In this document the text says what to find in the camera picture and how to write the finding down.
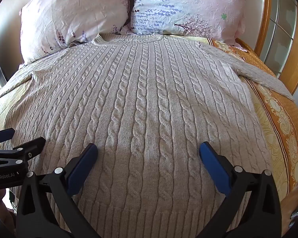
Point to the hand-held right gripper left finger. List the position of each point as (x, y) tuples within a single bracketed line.
[(82, 168)]

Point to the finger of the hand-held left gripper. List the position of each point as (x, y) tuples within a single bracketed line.
[(1, 135), (27, 147)]

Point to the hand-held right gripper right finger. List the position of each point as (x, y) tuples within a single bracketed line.
[(213, 168)]

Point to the yellow patterned bedspread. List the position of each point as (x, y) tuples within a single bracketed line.
[(275, 119)]

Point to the pink floral pillow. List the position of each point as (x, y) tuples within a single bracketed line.
[(72, 14)]

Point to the light blue floral pillow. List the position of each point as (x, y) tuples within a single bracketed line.
[(183, 5)]

